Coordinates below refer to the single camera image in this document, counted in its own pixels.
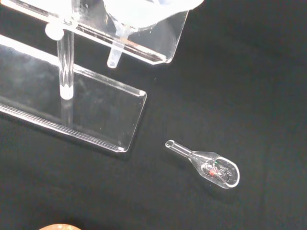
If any clear acrylic funnel stand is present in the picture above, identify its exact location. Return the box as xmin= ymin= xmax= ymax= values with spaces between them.
xmin=0 ymin=0 xmax=190 ymax=154

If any clear glass weighing funnel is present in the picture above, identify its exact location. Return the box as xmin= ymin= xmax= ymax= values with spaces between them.
xmin=165 ymin=139 xmax=241 ymax=190

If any black bench cloth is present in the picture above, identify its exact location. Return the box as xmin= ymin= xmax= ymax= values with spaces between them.
xmin=0 ymin=0 xmax=307 ymax=230

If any cork ring flask support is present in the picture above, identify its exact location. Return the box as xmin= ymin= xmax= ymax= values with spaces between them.
xmin=35 ymin=222 xmax=83 ymax=230

